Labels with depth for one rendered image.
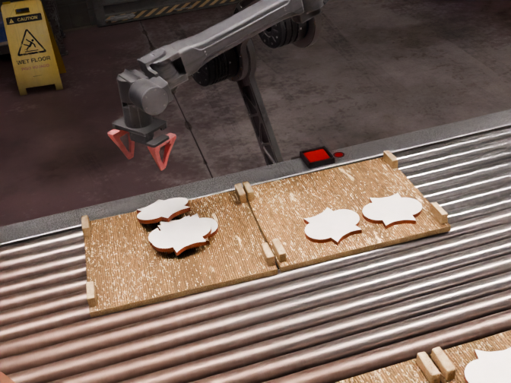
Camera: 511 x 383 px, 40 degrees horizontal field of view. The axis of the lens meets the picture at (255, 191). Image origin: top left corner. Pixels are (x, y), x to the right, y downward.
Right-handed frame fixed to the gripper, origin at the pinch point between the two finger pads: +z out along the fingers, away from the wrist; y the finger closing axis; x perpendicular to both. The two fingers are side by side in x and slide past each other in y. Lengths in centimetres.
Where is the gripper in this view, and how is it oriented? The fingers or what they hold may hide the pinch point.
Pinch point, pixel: (146, 160)
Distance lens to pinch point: 151.7
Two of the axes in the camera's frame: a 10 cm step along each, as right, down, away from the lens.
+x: 6.0, -4.6, 6.5
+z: 0.7, 8.4, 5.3
